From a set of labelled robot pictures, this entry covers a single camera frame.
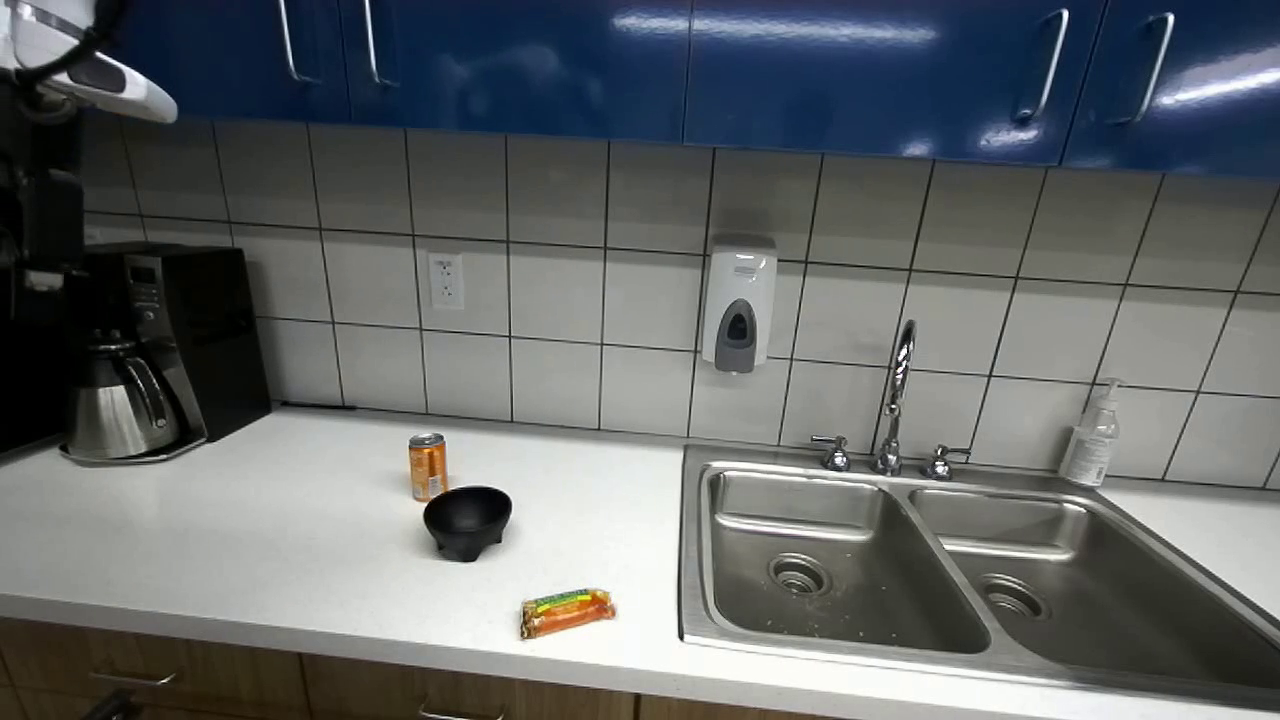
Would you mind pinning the black coffee maker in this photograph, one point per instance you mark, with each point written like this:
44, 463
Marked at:
202, 332

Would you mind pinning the orange green snack packet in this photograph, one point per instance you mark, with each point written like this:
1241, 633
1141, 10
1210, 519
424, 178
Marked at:
570, 612

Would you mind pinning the blue cabinet door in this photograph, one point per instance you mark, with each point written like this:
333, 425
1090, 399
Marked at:
867, 83
535, 66
224, 55
1201, 95

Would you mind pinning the steel coffee carafe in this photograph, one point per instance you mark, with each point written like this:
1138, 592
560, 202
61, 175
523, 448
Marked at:
117, 404

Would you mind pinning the wooden drawer front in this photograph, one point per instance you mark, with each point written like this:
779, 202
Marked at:
224, 674
535, 703

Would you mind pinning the black appliance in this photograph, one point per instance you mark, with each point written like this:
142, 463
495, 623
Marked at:
24, 385

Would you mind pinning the clear soap bottle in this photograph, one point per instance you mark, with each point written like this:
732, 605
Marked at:
1090, 440

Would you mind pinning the orange soda can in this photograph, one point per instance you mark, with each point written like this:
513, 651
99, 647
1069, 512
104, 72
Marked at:
429, 467

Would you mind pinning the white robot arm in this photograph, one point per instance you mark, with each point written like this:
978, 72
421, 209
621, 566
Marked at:
81, 63

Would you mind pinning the black bowl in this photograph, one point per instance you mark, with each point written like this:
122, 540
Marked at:
467, 519

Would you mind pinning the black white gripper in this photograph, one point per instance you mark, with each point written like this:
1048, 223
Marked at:
44, 213

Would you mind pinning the white wall soap dispenser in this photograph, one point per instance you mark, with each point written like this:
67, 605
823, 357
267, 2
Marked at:
736, 302

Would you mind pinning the chrome faucet spout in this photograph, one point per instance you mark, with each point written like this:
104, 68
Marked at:
893, 392

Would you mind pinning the steel double sink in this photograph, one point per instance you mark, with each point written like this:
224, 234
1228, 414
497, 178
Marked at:
855, 575

